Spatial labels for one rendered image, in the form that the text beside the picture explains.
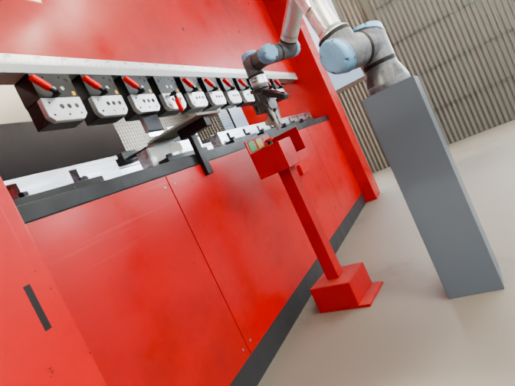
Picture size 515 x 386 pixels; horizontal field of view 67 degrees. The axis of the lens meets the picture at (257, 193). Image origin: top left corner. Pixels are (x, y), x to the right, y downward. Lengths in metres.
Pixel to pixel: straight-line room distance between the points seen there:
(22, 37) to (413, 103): 1.27
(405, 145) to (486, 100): 3.73
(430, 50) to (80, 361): 4.73
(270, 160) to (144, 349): 0.89
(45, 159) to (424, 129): 1.58
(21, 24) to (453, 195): 1.51
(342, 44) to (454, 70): 3.81
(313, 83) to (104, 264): 2.84
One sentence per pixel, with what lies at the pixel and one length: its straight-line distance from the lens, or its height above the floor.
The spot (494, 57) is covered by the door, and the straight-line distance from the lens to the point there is 5.11.
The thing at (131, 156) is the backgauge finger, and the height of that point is 1.00.
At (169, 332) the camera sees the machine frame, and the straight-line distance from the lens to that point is 1.26.
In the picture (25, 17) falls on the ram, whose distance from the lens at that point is 1.58.
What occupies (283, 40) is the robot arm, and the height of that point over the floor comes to 1.15.
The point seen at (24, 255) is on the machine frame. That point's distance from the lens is 0.93.
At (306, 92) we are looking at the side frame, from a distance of 3.67.
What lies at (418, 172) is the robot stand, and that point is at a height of 0.47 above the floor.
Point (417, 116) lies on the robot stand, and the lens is 1.40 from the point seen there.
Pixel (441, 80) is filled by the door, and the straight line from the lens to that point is 5.09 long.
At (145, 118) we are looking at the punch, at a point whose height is 1.10.
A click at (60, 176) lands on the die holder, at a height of 0.94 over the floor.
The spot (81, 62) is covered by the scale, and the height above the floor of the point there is 1.33.
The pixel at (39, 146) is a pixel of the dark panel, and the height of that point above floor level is 1.22.
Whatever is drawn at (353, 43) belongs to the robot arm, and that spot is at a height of 0.95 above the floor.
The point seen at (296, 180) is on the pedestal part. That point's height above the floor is 0.59.
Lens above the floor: 0.72
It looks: 4 degrees down
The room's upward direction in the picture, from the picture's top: 25 degrees counter-clockwise
